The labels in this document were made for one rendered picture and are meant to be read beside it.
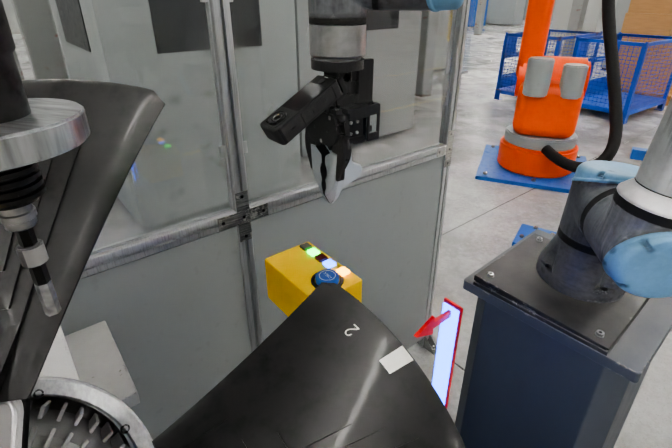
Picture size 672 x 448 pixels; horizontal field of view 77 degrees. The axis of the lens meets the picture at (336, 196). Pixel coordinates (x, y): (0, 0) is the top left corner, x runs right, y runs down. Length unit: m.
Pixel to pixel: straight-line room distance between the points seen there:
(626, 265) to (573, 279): 0.19
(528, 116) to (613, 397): 3.31
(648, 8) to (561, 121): 4.37
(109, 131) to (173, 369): 1.01
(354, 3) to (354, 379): 0.42
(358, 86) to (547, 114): 3.48
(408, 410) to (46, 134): 0.35
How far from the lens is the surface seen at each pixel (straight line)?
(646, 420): 2.24
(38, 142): 0.19
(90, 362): 1.01
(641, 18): 8.21
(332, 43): 0.56
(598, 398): 0.90
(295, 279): 0.73
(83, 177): 0.35
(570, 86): 3.97
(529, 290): 0.87
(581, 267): 0.86
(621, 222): 0.70
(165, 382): 1.33
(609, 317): 0.87
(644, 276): 0.71
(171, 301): 1.17
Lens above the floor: 1.51
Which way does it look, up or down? 26 degrees down
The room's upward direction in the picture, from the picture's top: straight up
